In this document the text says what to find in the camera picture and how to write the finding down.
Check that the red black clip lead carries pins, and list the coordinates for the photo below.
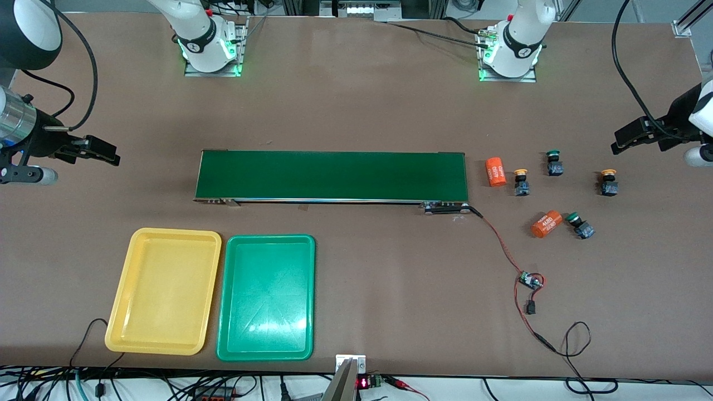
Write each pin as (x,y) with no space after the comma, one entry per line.
(401,383)

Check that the green plastic tray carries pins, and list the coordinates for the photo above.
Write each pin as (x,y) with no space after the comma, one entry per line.
(266,301)

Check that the red digit display module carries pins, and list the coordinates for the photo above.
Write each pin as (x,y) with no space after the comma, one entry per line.
(363,383)

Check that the silver camera mount bracket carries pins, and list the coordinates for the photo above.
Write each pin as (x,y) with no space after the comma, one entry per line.
(341,362)

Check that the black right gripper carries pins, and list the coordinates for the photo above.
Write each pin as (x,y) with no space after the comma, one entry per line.
(43,141)

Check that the aluminium frame profile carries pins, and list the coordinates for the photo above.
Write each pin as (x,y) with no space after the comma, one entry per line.
(684,27)

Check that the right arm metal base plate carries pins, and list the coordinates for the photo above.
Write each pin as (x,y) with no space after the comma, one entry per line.
(243,50)

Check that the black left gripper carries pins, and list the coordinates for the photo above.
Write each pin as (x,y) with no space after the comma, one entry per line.
(670,132)

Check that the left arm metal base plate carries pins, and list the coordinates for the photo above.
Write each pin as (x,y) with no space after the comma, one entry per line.
(530,77)

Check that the grey camera mount pole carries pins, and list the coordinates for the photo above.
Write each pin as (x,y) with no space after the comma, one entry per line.
(341,387)

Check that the yellow plastic tray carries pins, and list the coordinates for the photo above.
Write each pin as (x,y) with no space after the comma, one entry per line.
(161,295)

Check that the small green circuit board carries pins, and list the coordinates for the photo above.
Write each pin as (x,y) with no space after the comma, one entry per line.
(529,280)

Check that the orange power strip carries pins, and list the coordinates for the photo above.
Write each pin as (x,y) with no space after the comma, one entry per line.
(214,396)

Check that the yellow push button switch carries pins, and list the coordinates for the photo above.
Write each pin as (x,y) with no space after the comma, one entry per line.
(521,186)
(609,186)

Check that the green push button switch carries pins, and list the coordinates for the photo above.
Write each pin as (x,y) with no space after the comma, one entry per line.
(582,227)
(555,167)

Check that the silver control box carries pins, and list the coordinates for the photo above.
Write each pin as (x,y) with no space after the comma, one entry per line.
(362,10)

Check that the green conveyor belt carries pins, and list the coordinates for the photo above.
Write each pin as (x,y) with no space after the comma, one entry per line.
(334,175)

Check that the orange cylinder battery cell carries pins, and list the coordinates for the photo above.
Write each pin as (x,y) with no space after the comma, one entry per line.
(545,224)
(496,172)

